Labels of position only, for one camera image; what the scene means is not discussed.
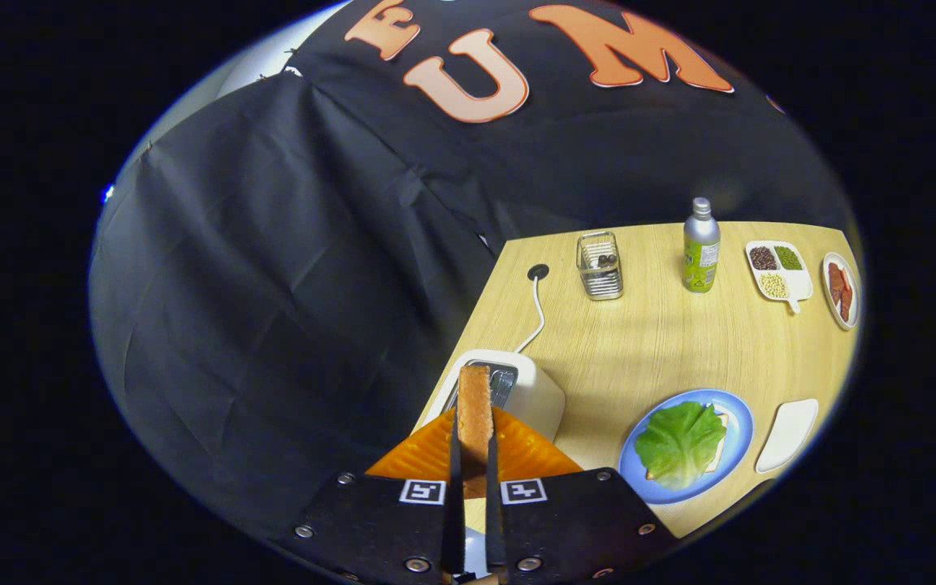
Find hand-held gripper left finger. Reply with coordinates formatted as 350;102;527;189
271;406;466;585

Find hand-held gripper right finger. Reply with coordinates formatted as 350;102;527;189
484;406;680;585

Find green lettuce leaf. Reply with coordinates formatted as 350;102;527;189
635;401;727;491

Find browned toast slice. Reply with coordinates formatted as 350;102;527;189
457;365;495;498

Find white toaster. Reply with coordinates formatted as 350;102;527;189
422;349;566;444

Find blue round plate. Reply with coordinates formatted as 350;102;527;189
618;388;755;505

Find white rounded square plate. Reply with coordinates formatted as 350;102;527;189
755;398;820;475

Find black backdrop cloth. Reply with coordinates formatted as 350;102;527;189
90;0;859;561

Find silver bottle with green label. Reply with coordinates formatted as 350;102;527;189
682;197;722;293

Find white divided dish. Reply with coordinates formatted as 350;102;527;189
745;240;813;314

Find white oval plate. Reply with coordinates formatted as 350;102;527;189
821;252;861;331

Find white toaster cable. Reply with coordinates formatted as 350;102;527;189
514;276;546;354

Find metal wire basket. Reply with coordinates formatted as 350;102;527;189
576;232;625;301

